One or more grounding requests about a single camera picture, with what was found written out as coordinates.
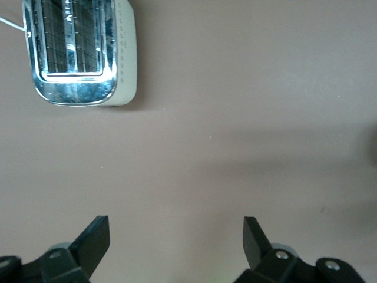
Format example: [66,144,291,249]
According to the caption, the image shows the white chrome toaster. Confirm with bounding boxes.
[21,0,138,107]

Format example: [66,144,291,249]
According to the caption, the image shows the white toaster power cable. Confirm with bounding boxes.
[0,16,26,31]

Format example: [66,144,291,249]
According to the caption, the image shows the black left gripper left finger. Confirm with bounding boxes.
[0,215,111,283]

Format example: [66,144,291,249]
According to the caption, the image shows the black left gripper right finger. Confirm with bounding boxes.
[232,216,366,283]

